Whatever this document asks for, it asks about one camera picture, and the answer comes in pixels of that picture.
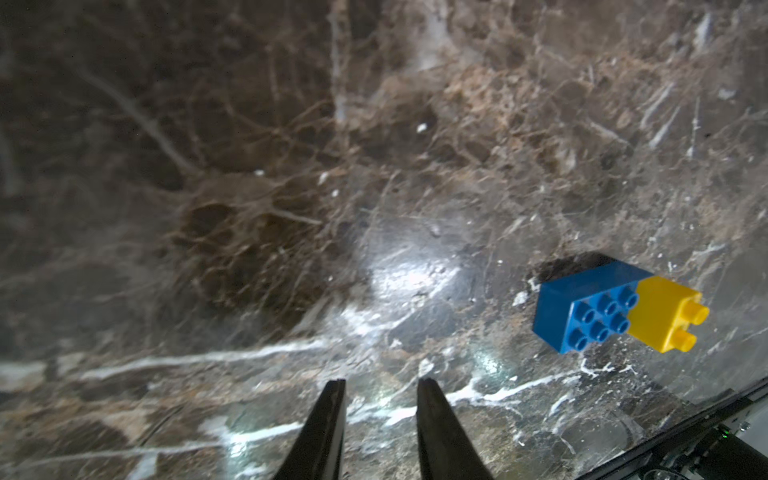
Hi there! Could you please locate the small yellow lego brick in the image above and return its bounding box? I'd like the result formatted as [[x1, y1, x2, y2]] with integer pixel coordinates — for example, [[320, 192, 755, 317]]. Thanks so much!
[[628, 276, 710, 353]]

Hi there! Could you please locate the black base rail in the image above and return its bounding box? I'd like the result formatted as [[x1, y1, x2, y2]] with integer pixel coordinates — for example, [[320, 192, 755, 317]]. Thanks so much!
[[581, 378, 767, 480]]

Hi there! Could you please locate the blue lego brick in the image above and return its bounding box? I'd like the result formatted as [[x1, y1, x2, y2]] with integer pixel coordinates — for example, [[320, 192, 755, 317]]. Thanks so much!
[[533, 261, 652, 354]]

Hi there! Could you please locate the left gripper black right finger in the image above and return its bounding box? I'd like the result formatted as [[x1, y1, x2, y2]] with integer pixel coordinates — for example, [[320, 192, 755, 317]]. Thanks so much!
[[416, 377, 493, 480]]

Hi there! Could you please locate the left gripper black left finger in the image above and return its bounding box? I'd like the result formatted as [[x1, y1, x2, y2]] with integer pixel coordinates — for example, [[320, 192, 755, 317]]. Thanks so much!
[[274, 379, 347, 480]]

